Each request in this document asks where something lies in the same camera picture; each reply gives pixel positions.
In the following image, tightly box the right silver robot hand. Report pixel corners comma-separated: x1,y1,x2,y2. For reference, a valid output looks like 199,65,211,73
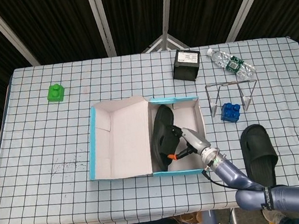
164,120,214,164

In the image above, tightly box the black rubber slipper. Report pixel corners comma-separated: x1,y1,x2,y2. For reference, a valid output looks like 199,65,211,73
145,102,189,173
237,121,282,190

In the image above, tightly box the light blue shoebox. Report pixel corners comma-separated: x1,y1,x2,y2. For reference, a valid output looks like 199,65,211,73
79,87,212,190

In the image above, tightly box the black cardboard box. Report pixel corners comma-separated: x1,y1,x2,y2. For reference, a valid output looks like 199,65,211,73
169,46,205,84

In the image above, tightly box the blue toy brick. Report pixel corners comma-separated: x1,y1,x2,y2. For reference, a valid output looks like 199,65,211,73
218,100,244,125

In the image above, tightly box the brown paper bag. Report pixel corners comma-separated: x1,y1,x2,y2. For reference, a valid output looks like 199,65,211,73
172,211,204,224

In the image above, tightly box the clear plastic water bottle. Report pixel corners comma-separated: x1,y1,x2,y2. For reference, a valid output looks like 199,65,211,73
206,42,258,87

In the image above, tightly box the metal table leg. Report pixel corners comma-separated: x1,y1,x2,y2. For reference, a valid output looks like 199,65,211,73
227,207,238,224

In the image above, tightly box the white metal tripod base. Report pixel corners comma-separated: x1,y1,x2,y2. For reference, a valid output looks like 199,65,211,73
140,31,189,54

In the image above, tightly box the white sneaker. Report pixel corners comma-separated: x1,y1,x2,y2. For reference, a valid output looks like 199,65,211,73
262,206,292,224

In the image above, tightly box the green toy brick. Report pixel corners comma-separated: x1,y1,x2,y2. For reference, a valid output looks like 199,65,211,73
45,82,67,105

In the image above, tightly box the checkered tablecloth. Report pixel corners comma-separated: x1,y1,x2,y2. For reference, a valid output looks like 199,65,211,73
0,29,299,224

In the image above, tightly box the metal wire stand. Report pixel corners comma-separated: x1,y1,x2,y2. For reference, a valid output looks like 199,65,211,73
204,77,262,118

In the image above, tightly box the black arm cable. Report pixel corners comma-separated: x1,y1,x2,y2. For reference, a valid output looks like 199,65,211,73
201,162,264,197

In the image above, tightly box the white screen frame post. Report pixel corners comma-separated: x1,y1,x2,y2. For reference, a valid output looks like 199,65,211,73
220,0,284,43
157,0,180,37
0,0,40,72
86,0,117,60

